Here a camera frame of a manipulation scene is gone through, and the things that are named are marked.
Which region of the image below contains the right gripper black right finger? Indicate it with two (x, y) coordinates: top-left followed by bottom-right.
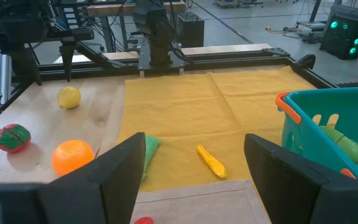
(244, 133), (358, 224)

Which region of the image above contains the black rack with white labels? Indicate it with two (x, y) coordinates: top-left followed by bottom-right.
(61, 5), (78, 28)

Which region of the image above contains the teal basket with orange handles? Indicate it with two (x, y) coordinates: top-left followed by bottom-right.
(275, 86), (358, 187)

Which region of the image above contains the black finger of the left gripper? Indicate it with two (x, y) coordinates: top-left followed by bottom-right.
(10, 45), (44, 86)
(58, 39), (78, 83)

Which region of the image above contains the smooth orange toy fruit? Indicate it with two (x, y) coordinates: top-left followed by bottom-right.
(51, 139), (96, 177)

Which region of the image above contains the red strawberry toy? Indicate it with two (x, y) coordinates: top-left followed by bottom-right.
(0, 123), (32, 154)

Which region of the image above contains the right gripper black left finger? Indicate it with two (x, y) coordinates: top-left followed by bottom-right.
(0, 132), (147, 224)

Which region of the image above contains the black computer with green lights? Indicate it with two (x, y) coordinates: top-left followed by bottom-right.
(319, 12), (358, 60)

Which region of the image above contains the yellow toy lemon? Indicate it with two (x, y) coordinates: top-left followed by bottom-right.
(57, 86), (82, 110)

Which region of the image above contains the silver aluminium extrusion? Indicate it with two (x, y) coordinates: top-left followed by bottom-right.
(0, 45), (12, 105)

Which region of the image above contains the black box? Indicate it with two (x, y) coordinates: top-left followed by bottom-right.
(177, 11), (205, 48)

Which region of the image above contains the mustard yellow cloth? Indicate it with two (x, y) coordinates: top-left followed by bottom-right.
(118, 65), (318, 192)

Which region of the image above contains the black aluminium table frame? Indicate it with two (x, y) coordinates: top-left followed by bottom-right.
(0, 46), (338, 131)

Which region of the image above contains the green toy cucumber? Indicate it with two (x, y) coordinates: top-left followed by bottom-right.
(140, 134), (163, 183)

